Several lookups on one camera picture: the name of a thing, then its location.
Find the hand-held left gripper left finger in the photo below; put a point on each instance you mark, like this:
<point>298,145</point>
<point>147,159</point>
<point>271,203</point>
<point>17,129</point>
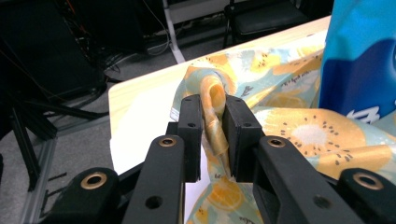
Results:
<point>162,174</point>

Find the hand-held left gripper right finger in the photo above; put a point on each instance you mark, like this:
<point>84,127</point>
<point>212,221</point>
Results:
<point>280,180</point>

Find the fruit print cloth bag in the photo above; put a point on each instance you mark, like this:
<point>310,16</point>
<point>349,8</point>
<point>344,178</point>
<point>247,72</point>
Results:
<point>311,130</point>

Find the blue snack packet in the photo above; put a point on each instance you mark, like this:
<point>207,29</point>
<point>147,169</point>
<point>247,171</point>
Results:
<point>358,46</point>

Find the white table mat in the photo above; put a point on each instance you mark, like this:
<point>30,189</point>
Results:
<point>140,124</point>

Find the white desk leg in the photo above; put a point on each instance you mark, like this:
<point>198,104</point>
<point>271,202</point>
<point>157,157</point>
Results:
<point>174,37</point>

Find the black metal stand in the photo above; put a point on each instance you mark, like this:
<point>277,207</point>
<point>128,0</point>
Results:
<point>21,130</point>

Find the black equipment cabinet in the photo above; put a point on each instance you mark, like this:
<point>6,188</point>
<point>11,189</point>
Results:
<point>37,46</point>

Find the aluminium floor rail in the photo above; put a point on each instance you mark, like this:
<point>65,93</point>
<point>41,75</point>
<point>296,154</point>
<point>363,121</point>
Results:
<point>37,186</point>

